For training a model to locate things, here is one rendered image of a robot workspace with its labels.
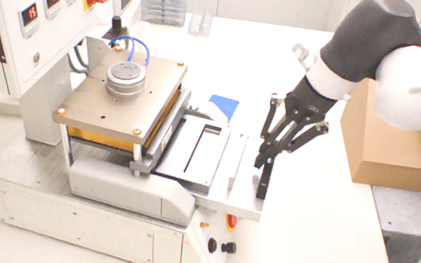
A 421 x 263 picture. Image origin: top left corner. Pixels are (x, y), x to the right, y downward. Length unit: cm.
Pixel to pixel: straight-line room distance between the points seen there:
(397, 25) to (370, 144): 62
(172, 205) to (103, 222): 18
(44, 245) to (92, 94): 39
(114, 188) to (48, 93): 25
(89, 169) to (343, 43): 53
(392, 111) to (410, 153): 65
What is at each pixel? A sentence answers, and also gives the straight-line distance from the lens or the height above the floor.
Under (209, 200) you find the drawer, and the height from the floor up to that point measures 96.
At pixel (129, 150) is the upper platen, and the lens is 89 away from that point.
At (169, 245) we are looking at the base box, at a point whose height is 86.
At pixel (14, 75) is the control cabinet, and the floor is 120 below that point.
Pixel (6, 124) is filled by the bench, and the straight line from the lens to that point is 145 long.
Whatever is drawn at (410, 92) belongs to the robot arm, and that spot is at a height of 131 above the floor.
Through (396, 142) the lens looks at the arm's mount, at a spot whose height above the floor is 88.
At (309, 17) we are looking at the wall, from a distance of 356.
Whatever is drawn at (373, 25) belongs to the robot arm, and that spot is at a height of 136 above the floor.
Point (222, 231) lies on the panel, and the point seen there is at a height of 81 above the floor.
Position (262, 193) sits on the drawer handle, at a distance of 90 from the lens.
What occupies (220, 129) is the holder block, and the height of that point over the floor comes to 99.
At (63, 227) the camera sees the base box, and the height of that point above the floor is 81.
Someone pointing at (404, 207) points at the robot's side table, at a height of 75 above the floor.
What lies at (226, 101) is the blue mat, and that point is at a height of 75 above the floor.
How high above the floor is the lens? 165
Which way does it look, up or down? 40 degrees down
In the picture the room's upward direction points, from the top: 7 degrees clockwise
